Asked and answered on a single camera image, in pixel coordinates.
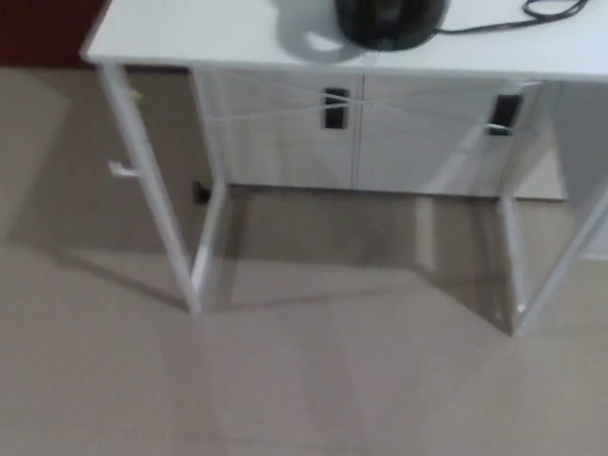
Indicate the black electric kettle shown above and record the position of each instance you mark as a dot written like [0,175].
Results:
[389,24]

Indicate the white cabinet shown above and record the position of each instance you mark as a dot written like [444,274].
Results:
[285,142]

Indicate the small black floor object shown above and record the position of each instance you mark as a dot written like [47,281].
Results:
[200,194]

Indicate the white table leg hook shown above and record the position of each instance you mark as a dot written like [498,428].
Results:
[121,171]

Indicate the white metal-frame table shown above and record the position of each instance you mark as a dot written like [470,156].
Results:
[190,38]

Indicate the dark red wall panel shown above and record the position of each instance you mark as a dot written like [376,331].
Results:
[38,28]

